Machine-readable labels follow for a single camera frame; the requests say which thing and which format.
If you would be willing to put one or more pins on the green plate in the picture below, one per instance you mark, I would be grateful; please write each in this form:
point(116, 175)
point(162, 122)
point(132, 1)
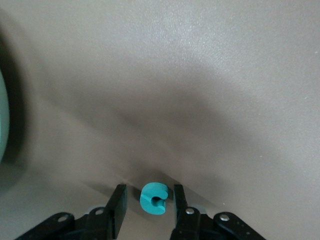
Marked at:
point(3, 115)

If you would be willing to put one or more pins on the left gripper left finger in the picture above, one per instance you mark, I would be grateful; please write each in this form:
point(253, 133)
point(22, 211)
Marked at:
point(120, 205)

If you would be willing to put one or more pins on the teal letter c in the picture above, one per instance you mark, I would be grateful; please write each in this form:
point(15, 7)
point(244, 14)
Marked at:
point(150, 202)

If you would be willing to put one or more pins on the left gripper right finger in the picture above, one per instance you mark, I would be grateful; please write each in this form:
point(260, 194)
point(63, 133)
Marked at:
point(181, 215)

